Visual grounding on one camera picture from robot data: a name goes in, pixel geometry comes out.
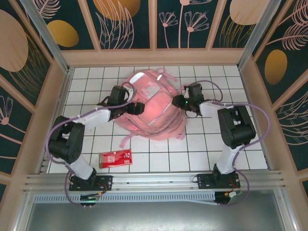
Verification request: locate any pink school backpack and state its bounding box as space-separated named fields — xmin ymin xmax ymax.
xmin=115 ymin=68 xmax=187 ymax=149

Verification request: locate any red tissue packet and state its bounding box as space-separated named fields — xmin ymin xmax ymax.
xmin=98 ymin=148 xmax=133 ymax=169

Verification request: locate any grey metal sheet panel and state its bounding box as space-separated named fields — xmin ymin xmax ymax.
xmin=14 ymin=202 xmax=296 ymax=231

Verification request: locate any aluminium side rail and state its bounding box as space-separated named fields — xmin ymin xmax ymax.
xmin=237 ymin=64 xmax=275 ymax=173
xmin=37 ymin=68 xmax=74 ymax=174

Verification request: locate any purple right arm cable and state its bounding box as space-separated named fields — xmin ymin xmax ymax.
xmin=181 ymin=79 xmax=271 ymax=207

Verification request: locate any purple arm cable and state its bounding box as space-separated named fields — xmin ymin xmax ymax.
xmin=45 ymin=81 xmax=137 ymax=209
xmin=181 ymin=79 xmax=271 ymax=207

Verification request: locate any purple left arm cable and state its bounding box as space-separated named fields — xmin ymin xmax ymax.
xmin=45 ymin=81 xmax=137 ymax=209

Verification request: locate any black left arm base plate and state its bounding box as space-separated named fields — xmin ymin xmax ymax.
xmin=69 ymin=175 xmax=113 ymax=192

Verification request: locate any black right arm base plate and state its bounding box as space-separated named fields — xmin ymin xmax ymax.
xmin=196 ymin=173 xmax=241 ymax=191

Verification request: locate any aluminium frame post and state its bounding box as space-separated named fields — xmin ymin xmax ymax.
xmin=20 ymin=0 xmax=74 ymax=73
xmin=237 ymin=0 xmax=282 ymax=70

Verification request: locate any aluminium mounting rail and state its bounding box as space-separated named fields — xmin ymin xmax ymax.
xmin=24 ymin=170 xmax=285 ymax=193

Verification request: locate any slotted grey cable duct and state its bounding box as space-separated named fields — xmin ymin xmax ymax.
xmin=32 ymin=191 xmax=241 ymax=206

